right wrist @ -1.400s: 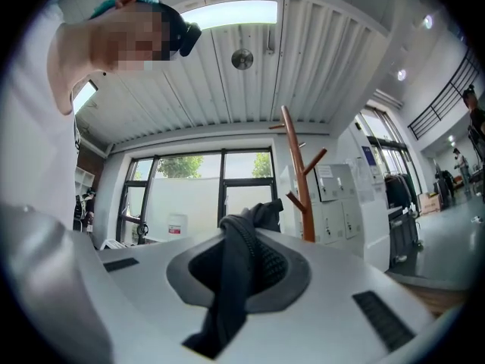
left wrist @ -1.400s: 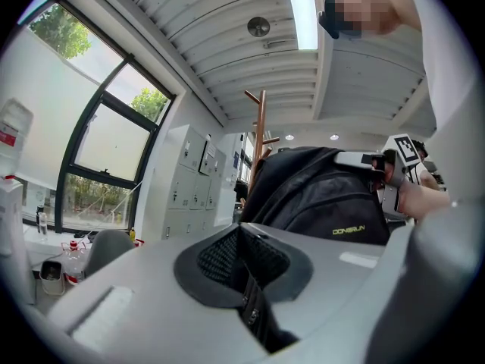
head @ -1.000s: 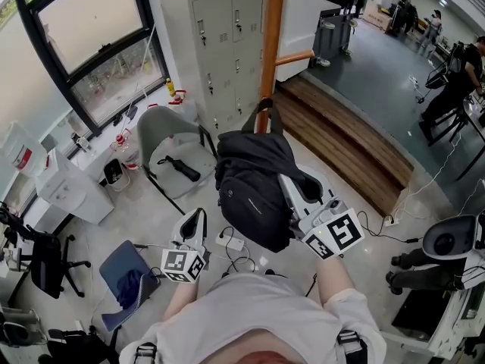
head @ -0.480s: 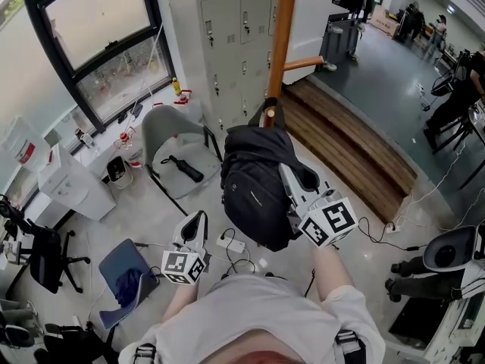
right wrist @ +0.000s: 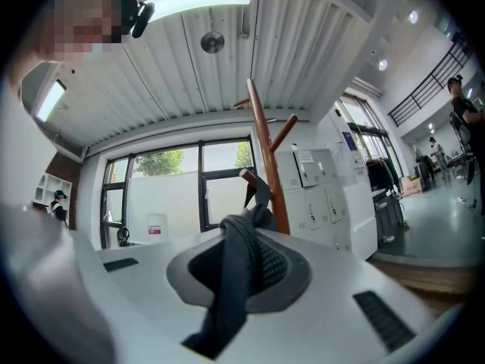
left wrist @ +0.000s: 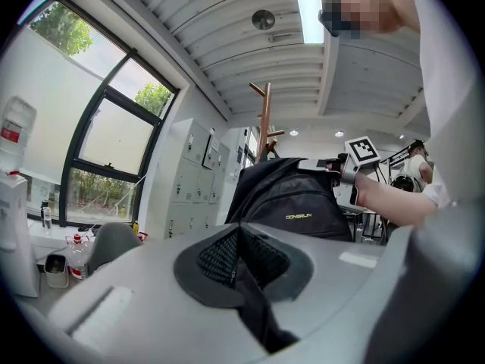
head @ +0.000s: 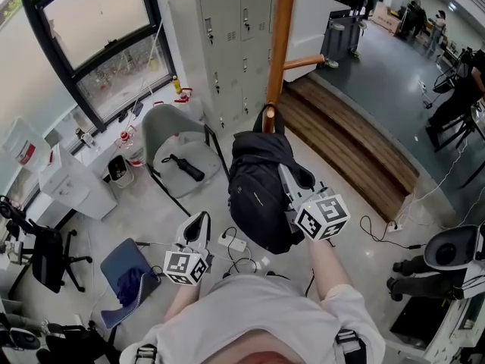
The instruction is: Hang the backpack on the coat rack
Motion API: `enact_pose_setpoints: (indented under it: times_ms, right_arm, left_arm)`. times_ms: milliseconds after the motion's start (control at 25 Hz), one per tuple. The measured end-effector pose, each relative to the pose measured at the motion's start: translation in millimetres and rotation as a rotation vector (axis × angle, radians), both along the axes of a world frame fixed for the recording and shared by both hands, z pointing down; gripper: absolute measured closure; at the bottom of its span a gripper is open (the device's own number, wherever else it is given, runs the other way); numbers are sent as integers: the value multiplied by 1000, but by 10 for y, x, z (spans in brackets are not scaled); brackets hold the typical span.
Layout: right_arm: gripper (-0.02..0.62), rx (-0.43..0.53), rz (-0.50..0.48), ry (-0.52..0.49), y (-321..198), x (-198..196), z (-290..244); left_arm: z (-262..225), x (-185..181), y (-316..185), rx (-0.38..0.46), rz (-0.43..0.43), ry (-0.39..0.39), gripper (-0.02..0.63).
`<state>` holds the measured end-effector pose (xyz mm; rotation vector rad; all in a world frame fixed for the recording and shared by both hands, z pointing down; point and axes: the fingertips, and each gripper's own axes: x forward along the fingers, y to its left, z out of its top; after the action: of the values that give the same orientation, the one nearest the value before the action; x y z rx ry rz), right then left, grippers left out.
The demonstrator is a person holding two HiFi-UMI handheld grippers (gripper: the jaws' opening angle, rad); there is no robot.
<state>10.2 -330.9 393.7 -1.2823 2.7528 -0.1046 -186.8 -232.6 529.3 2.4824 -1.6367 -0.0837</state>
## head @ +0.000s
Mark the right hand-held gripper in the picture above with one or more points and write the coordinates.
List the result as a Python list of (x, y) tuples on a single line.
[(322, 214)]

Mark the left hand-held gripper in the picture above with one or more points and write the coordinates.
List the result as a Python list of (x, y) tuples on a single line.
[(178, 264)]

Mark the black backpack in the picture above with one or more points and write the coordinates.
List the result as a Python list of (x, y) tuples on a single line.
[(257, 188)]

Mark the orange wooden coat rack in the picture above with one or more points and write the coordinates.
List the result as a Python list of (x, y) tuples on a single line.
[(280, 40)]

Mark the person's left forearm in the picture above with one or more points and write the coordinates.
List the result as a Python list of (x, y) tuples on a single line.
[(182, 302)]

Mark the person's right forearm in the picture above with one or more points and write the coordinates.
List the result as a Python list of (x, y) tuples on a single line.
[(327, 267)]

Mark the black folded umbrella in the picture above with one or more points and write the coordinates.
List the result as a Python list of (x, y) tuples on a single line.
[(185, 168)]

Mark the blue grey chair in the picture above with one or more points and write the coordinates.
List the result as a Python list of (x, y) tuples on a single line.
[(127, 264)]

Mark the brown wooden steps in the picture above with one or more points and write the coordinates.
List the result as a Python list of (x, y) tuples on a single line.
[(352, 139)]

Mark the person's white shirt torso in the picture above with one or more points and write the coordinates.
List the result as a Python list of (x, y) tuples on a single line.
[(246, 313)]

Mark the small white trash bin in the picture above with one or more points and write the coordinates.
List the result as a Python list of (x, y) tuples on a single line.
[(119, 171)]

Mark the small white power strip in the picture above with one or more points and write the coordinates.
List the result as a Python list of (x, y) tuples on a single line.
[(394, 226)]

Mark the grey shell chair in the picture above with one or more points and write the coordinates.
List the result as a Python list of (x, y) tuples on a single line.
[(449, 248), (166, 127)]

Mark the white water dispenser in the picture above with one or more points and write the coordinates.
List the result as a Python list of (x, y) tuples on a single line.
[(76, 188)]

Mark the black office chair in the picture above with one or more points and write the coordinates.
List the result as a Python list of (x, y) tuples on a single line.
[(76, 347), (47, 252)]

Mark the yellow bottle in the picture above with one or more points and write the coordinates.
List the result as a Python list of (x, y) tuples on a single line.
[(177, 85)]

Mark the grey metal locker cabinet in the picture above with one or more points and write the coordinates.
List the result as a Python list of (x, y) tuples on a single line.
[(231, 44)]

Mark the grey wheeled cart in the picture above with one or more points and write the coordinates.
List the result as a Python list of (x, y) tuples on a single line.
[(343, 36)]

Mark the white block cabinet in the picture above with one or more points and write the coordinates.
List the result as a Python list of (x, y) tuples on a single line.
[(307, 25)]

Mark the black laptop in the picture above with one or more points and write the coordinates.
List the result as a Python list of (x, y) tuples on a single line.
[(420, 321)]

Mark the clear water jug red label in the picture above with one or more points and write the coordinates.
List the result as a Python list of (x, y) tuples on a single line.
[(26, 146)]

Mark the cardboard box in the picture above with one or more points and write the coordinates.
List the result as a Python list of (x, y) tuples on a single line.
[(386, 19)]

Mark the white table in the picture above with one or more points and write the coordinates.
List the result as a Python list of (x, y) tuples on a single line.
[(454, 328)]

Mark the black framed window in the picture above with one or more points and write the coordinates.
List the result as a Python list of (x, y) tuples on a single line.
[(102, 25)]

